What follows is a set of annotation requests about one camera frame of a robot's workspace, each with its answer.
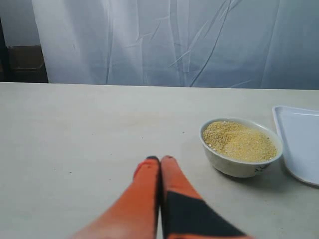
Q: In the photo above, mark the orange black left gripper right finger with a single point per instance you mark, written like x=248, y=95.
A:
x=185, y=215

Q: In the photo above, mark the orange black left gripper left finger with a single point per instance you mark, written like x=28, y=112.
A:
x=135, y=213

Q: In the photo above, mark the yellow grain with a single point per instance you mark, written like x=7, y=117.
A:
x=239, y=142

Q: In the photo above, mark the white patterned ceramic bowl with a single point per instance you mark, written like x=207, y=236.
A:
x=237, y=168

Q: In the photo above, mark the white rectangular plastic tray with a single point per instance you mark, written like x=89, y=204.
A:
x=299, y=130

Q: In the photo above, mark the brown cardboard box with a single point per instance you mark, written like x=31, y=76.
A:
x=27, y=64

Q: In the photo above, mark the white wrinkled backdrop curtain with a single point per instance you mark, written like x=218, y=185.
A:
x=270, y=44

